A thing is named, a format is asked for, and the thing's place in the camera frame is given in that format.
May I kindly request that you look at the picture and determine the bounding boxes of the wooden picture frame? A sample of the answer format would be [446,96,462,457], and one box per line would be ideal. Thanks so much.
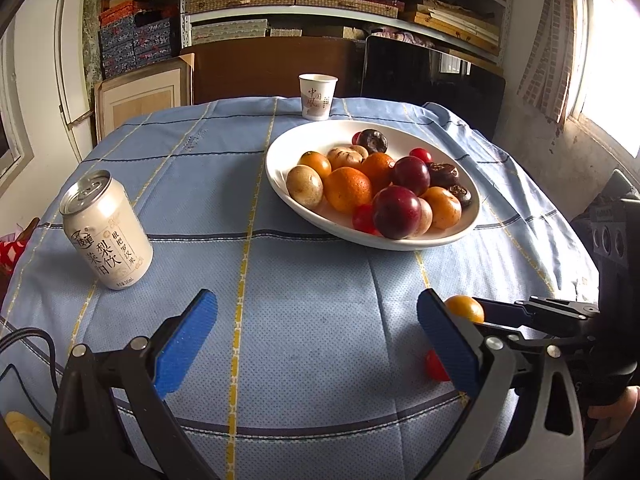
[94,52,195,143]

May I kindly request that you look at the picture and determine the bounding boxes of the person's right hand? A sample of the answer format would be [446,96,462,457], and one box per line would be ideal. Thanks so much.
[587,385,640,453]

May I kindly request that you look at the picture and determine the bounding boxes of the white framed window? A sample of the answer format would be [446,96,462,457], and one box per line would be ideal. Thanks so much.
[0,25,36,181]
[565,0,640,158]

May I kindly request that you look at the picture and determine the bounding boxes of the orange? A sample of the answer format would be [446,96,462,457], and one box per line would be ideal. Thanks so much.
[323,166,374,214]
[361,152,397,192]

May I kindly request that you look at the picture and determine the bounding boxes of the dark purple plum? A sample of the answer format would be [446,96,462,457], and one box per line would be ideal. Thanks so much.
[371,185,423,240]
[390,155,431,197]

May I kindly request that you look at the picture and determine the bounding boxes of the grey metal shelf rack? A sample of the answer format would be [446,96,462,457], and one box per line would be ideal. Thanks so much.
[177,0,516,61]

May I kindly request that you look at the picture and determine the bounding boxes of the orange patterned box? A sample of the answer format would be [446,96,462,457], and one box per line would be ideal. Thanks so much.
[99,1,138,23]

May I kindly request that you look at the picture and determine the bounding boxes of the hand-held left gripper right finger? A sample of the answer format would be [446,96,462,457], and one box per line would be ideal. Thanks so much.
[416,288,586,480]

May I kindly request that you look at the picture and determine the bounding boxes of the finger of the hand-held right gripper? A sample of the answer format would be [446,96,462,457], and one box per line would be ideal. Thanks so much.
[472,296,601,328]
[480,324,597,347]

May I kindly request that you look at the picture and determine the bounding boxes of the patterned beige curtain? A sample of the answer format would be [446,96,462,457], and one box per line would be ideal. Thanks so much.
[516,0,576,123]

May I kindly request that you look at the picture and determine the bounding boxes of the red brown cloth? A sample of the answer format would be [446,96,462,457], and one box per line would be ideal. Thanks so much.
[0,216,41,281]

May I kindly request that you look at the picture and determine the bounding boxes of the white drink can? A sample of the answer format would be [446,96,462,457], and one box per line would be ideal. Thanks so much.
[59,169,154,291]

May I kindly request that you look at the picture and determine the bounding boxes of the stack of blue patterned boxes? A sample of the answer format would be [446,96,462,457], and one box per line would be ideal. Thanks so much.
[99,10,181,80]

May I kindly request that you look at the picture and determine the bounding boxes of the pale yellow object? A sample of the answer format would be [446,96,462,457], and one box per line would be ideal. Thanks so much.
[2,410,51,478]

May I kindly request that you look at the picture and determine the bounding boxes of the black cable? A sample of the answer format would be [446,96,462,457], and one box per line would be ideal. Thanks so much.
[0,327,58,411]

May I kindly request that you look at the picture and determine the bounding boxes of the wrinkled dark passion fruit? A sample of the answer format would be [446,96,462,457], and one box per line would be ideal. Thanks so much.
[427,162,461,189]
[446,184,474,209]
[359,129,389,155]

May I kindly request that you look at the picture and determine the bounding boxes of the white leaning strip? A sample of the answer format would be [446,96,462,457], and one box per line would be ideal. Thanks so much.
[54,0,96,163]

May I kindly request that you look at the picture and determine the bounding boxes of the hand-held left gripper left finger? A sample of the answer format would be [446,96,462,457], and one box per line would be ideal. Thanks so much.
[50,288,221,480]

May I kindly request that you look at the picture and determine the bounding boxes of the blue plaid tablecloth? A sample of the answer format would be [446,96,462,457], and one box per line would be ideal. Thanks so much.
[0,96,601,480]

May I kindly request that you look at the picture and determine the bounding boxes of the white oval plate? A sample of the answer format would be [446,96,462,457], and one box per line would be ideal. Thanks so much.
[265,120,482,252]

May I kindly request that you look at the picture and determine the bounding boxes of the white paper cup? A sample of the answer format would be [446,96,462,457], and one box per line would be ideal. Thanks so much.
[298,73,339,122]

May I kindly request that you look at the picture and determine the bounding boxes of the yellow round fruit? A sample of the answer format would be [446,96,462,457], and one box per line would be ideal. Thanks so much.
[444,295,486,324]
[298,151,333,180]
[419,186,463,231]

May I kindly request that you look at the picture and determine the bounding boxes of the mottled green slab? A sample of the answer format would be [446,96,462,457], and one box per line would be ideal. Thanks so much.
[80,0,103,96]

